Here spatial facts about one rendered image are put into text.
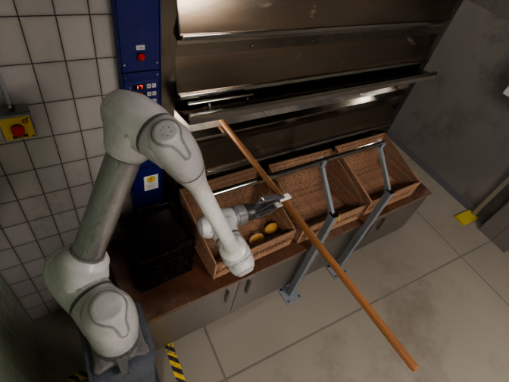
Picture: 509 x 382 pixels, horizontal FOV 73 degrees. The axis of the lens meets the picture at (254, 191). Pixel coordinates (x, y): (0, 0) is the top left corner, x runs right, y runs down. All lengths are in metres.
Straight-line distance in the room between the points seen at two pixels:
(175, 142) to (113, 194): 0.31
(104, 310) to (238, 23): 1.17
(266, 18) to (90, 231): 1.10
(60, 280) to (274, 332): 1.63
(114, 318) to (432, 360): 2.35
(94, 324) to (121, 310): 0.08
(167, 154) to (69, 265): 0.54
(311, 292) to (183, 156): 2.06
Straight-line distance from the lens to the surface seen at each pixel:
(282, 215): 2.14
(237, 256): 1.27
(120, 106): 0.98
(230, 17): 1.54
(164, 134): 0.84
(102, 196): 1.08
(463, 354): 3.16
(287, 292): 2.68
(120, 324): 1.16
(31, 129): 1.45
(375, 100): 2.62
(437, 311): 3.21
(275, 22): 1.66
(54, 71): 1.43
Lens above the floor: 2.31
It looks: 46 degrees down
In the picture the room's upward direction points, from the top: 15 degrees clockwise
